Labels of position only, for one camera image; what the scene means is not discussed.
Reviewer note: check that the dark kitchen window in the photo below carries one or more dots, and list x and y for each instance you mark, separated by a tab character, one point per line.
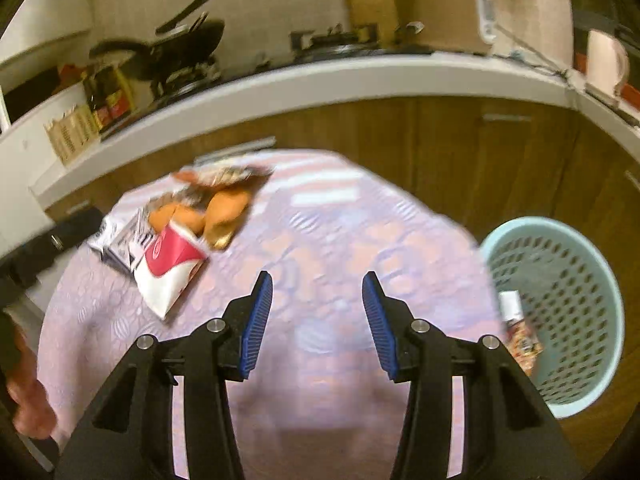
605	25

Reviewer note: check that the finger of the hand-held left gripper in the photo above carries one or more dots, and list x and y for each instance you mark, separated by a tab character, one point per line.
77	230

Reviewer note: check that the pink floral patterned blanket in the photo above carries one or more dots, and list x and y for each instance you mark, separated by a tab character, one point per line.
320	260

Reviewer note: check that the dark sauce bottle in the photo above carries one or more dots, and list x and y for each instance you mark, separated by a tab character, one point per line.
102	100
124	97

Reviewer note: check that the person's left hand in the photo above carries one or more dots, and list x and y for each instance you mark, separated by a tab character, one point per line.
27	390

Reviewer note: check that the red and white paper bag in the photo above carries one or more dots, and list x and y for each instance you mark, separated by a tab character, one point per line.
165	260

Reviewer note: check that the black wok with lid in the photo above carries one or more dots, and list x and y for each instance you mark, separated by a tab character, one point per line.
185	45

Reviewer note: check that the brown snack packet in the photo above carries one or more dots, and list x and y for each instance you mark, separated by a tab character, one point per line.
220	176

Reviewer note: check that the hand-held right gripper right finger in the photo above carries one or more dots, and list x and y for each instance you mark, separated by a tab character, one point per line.
380	325

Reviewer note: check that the brown rice cooker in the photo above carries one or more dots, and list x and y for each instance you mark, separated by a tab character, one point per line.
440	15

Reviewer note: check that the white and red patterned wrapper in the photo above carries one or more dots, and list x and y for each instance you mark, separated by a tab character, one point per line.
520	335

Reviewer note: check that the white side cabinet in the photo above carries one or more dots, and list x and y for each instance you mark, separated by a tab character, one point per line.
20	185

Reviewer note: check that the black and white carton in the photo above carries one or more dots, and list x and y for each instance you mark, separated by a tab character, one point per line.
117	245

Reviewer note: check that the cream electric kettle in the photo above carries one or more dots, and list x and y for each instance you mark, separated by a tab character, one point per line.
602	60

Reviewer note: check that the black gas stove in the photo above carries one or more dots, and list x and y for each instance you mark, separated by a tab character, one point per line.
340	50

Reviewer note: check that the light blue perforated plastic basket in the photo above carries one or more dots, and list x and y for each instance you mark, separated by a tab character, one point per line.
575	310

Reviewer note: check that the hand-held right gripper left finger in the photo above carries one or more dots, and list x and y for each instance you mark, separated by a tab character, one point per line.
257	320

